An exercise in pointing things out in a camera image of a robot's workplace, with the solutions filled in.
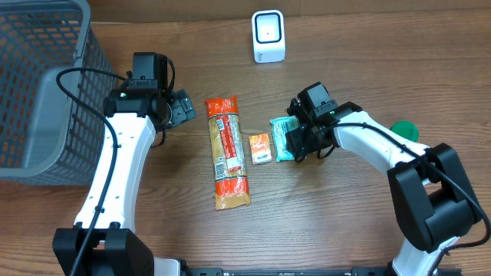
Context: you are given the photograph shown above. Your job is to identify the teal wet wipes pack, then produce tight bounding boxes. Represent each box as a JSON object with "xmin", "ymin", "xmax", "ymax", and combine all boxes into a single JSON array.
[{"xmin": 270, "ymin": 116, "xmax": 299, "ymax": 163}]

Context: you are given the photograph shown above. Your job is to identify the small orange snack box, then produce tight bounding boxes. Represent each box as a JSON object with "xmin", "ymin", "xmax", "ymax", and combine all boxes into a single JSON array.
[{"xmin": 249, "ymin": 133, "xmax": 272, "ymax": 165}]

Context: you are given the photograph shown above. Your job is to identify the long orange noodle packet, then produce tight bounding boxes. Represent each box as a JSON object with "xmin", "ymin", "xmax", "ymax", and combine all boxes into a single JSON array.
[{"xmin": 205, "ymin": 96, "xmax": 251, "ymax": 211}]

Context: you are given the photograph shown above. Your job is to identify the green lidded can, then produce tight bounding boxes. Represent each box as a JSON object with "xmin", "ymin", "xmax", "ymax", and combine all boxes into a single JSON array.
[{"xmin": 390, "ymin": 120, "xmax": 419, "ymax": 142}]

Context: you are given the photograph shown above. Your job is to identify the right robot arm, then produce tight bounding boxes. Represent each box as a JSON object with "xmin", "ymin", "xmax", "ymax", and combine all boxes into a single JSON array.
[{"xmin": 286, "ymin": 82, "xmax": 490, "ymax": 275}]

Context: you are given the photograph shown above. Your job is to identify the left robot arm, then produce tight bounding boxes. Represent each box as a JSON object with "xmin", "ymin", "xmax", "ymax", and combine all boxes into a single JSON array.
[{"xmin": 52, "ymin": 52, "xmax": 196, "ymax": 275}]

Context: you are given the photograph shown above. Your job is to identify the white barcode scanner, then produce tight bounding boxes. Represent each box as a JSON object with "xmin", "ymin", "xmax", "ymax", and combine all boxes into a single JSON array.
[{"xmin": 251, "ymin": 9, "xmax": 286, "ymax": 64}]

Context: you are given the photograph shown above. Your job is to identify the grey plastic shopping basket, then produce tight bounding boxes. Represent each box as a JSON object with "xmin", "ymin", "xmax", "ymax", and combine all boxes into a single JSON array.
[{"xmin": 1, "ymin": 1, "xmax": 116, "ymax": 186}]

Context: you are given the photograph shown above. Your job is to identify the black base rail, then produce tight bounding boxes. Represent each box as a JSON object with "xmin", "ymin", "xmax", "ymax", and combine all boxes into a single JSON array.
[{"xmin": 181, "ymin": 267, "xmax": 386, "ymax": 276}]

